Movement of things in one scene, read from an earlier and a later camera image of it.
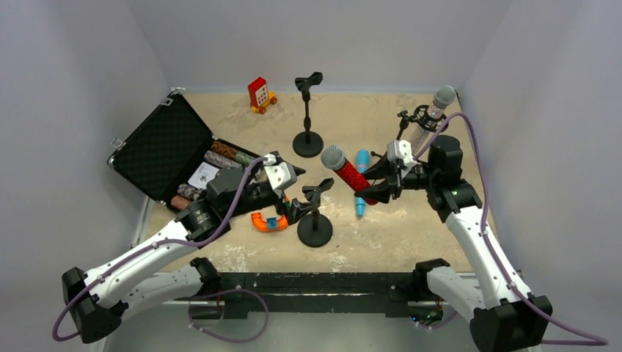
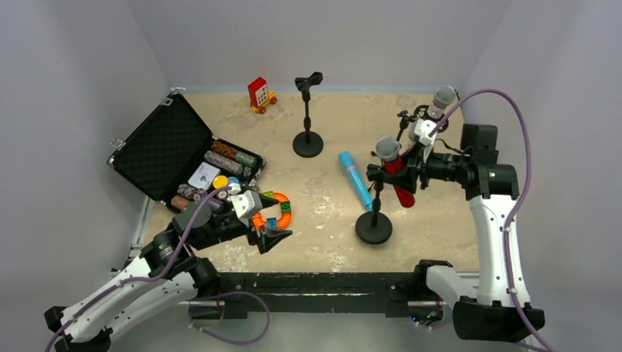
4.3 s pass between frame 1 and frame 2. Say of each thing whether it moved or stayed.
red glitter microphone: moved
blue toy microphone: moved
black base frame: stayed
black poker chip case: stayed
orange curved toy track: stayed
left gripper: moved
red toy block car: stayed
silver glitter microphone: stayed
